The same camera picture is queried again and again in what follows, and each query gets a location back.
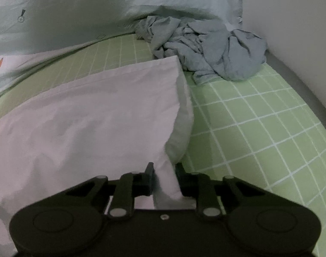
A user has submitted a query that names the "light blue carrot-print quilt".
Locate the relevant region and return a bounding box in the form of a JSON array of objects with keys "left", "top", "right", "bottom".
[{"left": 0, "top": 0, "right": 243, "bottom": 96}]

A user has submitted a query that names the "green checked bed sheet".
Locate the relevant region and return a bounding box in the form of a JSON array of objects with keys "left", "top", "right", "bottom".
[{"left": 0, "top": 34, "right": 326, "bottom": 256}]

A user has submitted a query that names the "grey crumpled garment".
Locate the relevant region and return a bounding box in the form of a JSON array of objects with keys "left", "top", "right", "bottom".
[{"left": 136, "top": 16, "right": 267, "bottom": 84}]

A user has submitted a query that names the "white padded headboard panel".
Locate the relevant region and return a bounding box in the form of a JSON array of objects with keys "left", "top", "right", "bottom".
[{"left": 243, "top": 0, "right": 326, "bottom": 108}]

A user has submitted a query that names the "white garment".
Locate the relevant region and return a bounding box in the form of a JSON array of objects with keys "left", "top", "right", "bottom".
[{"left": 0, "top": 56, "right": 194, "bottom": 256}]

